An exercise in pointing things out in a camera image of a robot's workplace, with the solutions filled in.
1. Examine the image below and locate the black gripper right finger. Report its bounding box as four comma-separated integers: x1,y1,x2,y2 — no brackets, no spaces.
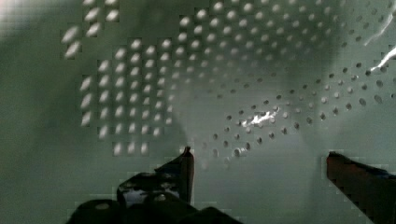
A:
326,151,396,224

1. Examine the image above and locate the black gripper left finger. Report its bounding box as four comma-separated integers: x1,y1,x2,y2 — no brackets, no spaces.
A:
117,146,194,207

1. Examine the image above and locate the green plastic strainer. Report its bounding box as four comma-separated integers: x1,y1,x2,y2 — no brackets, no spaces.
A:
1,0,395,224

